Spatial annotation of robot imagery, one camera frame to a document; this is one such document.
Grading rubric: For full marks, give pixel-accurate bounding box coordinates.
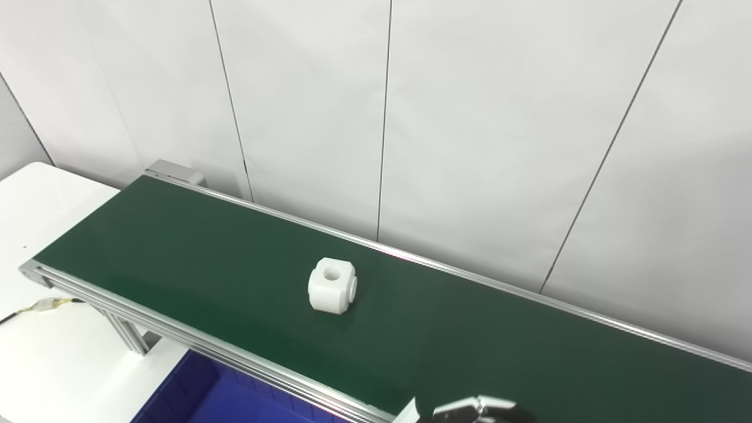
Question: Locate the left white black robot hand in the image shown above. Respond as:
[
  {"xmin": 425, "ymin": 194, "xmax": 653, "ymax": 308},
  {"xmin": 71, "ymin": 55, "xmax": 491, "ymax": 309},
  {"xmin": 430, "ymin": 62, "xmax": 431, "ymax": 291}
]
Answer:
[{"xmin": 392, "ymin": 395, "xmax": 535, "ymax": 423}]

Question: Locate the white cube part with hole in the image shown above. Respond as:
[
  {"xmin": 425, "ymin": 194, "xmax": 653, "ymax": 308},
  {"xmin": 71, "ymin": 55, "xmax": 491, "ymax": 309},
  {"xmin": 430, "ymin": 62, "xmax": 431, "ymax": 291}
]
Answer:
[{"xmin": 307, "ymin": 257, "xmax": 358, "ymax": 314}]

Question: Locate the green conveyor belt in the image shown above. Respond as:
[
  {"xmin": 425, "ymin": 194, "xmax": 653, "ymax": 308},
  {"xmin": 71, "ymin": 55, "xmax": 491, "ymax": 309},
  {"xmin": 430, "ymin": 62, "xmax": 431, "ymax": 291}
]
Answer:
[
  {"xmin": 18, "ymin": 170, "xmax": 752, "ymax": 423},
  {"xmin": 32, "ymin": 175, "xmax": 752, "ymax": 423}
]

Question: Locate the blue bin with white parts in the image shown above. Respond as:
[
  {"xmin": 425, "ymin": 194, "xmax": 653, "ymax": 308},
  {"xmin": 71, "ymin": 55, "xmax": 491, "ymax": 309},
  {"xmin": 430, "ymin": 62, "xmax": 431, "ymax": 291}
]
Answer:
[{"xmin": 130, "ymin": 350, "xmax": 353, "ymax": 423}]

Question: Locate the aluminium conveyor leg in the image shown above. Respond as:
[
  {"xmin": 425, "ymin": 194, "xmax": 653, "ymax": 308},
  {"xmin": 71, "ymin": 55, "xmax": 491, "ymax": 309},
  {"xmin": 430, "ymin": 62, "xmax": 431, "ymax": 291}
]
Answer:
[{"xmin": 101, "ymin": 307, "xmax": 155, "ymax": 357}]

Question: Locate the grey conveyor motor housing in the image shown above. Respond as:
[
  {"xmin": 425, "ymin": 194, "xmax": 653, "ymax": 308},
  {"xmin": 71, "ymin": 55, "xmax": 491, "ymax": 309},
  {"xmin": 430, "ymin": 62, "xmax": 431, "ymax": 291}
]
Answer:
[{"xmin": 146, "ymin": 160, "xmax": 207, "ymax": 189}]

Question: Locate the thin cable with white connector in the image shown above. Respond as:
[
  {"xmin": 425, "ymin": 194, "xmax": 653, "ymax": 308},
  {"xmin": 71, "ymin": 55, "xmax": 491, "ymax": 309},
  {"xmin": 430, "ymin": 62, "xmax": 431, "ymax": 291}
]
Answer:
[{"xmin": 0, "ymin": 297, "xmax": 88, "ymax": 325}]

